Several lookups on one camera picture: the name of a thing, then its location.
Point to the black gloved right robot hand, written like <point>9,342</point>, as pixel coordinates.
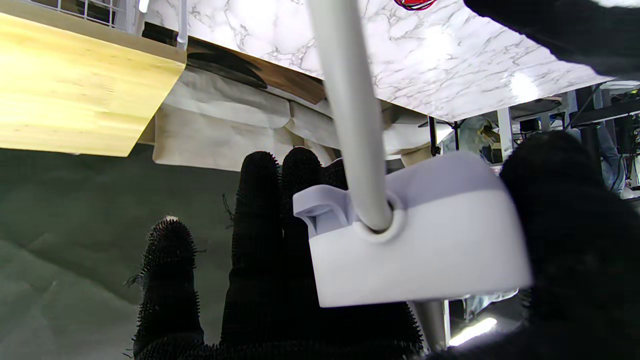
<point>260,280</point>

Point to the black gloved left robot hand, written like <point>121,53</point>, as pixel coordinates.
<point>590,30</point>

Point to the beige sofa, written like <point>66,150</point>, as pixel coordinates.
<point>215,125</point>

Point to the dark wooden coffee table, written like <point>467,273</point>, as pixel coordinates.
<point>280,80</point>

